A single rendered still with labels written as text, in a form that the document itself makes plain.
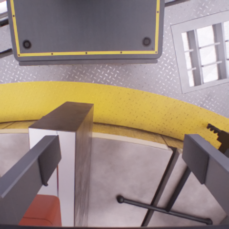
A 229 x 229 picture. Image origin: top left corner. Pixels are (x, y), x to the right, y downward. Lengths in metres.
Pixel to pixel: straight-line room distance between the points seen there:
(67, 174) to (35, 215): 0.17
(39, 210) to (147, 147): 0.64
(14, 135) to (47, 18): 0.62
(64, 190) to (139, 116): 0.76
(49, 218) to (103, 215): 0.82
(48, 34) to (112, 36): 0.29
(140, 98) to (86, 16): 0.61
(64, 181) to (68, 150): 0.11
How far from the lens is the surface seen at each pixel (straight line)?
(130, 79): 1.11
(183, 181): 1.05
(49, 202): 0.44
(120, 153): 0.91
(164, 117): 1.20
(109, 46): 0.79
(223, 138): 1.14
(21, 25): 0.91
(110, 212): 1.18
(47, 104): 1.23
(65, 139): 0.48
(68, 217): 0.66
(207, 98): 1.29
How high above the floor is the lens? 1.10
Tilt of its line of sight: 74 degrees down
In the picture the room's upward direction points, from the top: 178 degrees counter-clockwise
